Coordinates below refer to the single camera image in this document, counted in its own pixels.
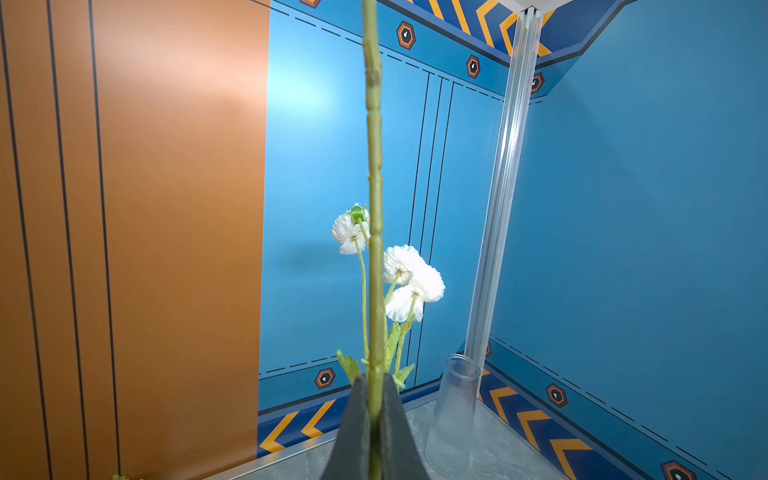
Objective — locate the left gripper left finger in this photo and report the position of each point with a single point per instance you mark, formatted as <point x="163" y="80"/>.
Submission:
<point x="350" y="457"/>

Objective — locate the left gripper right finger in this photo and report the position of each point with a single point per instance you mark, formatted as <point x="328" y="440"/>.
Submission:
<point x="399" y="455"/>

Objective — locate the white rose stem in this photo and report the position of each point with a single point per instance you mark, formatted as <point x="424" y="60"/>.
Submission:
<point x="377" y="324"/>

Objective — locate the white ranunculus flower stem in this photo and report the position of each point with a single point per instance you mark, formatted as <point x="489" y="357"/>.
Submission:
<point x="412" y="284"/>

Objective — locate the clear glass vase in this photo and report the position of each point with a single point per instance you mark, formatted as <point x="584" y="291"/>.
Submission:
<point x="449" y="440"/>

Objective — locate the right aluminium corner post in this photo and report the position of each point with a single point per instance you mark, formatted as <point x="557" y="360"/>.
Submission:
<point x="504" y="174"/>

